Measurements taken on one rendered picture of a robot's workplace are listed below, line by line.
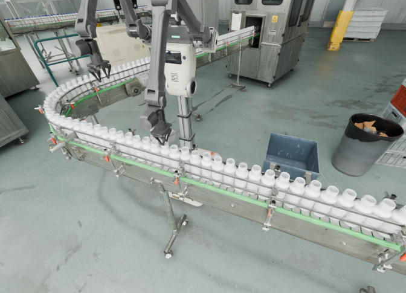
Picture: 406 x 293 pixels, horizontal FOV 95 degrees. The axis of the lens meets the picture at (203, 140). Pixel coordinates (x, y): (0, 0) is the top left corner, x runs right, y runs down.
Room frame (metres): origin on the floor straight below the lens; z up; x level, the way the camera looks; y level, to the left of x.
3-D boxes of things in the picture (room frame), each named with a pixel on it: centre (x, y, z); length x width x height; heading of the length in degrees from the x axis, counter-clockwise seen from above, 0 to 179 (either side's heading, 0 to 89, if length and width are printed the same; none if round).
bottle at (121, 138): (0.86, 0.47, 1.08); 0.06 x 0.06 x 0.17
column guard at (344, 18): (6.92, -4.62, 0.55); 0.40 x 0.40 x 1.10; 66
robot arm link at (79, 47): (1.02, 0.57, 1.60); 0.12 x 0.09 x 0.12; 158
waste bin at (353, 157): (1.56, -1.80, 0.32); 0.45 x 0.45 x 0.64
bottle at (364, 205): (0.38, -0.61, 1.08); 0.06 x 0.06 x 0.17
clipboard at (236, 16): (4.56, -0.78, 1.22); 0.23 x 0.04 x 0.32; 48
